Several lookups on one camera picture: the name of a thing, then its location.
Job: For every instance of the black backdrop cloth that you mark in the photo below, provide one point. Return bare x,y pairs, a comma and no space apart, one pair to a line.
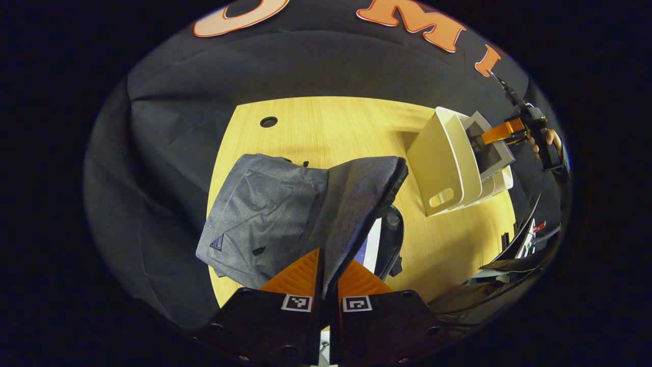
168,153

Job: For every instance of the black round desk grommet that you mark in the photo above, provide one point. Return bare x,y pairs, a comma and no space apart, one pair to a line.
268,122

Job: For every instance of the grey fabric schoolbag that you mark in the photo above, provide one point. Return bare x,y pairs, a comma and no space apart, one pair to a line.
285,214

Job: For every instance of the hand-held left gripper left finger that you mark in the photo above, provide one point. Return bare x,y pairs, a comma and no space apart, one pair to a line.
316,321

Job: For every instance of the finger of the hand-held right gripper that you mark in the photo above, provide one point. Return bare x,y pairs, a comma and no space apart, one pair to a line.
504,131

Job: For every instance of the white electronic device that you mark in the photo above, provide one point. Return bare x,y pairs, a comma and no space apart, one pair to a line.
527,242

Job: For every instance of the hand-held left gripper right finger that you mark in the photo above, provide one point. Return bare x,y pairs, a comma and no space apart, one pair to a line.
336,326

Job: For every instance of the white plastic bookshelf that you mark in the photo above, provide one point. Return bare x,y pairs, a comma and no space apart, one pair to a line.
440,158

